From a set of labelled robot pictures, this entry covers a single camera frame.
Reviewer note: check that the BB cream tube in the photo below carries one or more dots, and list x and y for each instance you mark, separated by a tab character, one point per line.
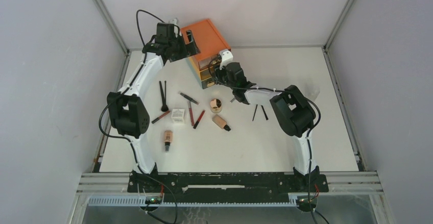
168	139

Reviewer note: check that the pink lip gloss tube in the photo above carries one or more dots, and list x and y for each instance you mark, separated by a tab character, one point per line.
191	114

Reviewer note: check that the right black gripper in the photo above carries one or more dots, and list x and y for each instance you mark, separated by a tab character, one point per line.
218	73

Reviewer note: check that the gold lid cream jar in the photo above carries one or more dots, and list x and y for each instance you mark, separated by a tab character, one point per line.
215	106

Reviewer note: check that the dark concealer stick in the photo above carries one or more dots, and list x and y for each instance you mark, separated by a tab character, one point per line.
190	99

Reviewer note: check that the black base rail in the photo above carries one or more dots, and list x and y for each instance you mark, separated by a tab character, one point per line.
226	187

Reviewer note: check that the beige foundation tube black cap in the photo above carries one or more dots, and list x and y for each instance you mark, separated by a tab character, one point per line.
220	122

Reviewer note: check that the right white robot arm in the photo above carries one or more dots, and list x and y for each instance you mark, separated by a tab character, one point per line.
296	115

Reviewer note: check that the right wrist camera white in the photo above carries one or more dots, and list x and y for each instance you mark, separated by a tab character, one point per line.
226	58

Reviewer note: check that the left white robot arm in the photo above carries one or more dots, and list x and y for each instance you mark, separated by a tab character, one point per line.
126	109

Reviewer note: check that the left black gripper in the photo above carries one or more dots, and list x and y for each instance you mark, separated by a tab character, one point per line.
189	50

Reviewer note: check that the orange three-drawer organizer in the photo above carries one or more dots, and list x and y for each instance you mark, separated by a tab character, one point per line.
209	42

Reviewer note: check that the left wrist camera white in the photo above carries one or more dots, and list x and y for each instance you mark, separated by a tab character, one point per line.
174	22

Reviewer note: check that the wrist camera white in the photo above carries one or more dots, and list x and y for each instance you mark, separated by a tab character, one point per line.
226	58
174	22

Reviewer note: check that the small white box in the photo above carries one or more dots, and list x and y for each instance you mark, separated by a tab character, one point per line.
178	115

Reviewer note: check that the black powder brush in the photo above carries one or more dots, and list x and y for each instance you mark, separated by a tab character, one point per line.
164	107

